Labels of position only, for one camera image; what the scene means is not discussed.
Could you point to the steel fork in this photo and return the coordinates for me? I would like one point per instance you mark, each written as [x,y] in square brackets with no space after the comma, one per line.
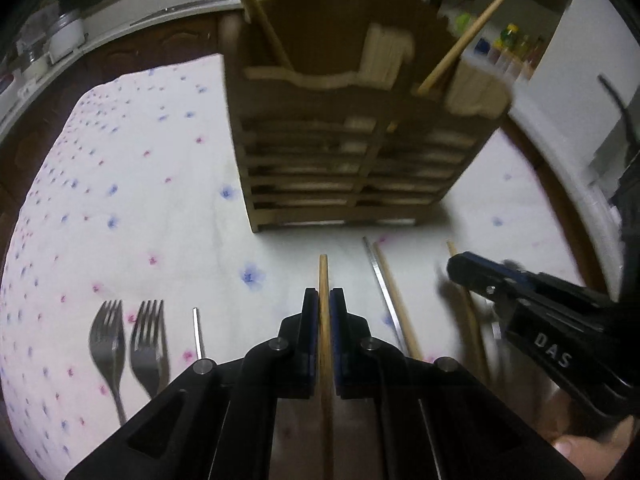
[148,348]
[107,348]

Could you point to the steel chopstick far left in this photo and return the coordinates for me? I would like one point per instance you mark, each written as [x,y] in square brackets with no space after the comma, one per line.
[198,335]

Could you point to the steel chopstick right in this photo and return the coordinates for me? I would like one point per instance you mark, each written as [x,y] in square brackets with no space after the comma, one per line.
[386,293]

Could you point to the person's right hand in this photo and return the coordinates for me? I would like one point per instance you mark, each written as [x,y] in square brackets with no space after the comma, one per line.
[595,459]

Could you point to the steel kitchen sink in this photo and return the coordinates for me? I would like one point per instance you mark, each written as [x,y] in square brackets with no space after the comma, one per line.
[187,6]

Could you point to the steel fork right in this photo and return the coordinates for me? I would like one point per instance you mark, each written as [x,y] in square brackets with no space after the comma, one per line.
[148,348]

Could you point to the wooden chopstick beside steel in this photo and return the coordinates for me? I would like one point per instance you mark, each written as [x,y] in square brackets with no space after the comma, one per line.
[413,343]

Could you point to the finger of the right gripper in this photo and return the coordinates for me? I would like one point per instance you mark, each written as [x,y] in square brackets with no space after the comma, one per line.
[493,281]

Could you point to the wooden utensil holder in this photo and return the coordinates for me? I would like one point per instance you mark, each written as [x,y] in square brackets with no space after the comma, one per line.
[343,137]

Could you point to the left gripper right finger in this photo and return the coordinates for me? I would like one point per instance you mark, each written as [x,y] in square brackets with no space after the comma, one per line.
[435,420]

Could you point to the steel fork left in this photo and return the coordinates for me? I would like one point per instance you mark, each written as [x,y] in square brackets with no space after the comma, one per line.
[107,348]

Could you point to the wooden chopstick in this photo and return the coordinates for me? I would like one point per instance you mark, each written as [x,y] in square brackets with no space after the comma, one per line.
[413,343]
[469,327]
[325,369]
[256,12]
[457,49]

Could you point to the yellow green plant pot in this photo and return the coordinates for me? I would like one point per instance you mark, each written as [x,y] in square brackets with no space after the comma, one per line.
[510,37]

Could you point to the floral white tablecloth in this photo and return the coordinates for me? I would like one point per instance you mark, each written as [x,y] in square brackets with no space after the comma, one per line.
[139,199]

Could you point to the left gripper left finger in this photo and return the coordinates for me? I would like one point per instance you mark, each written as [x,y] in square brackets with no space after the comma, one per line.
[215,421]

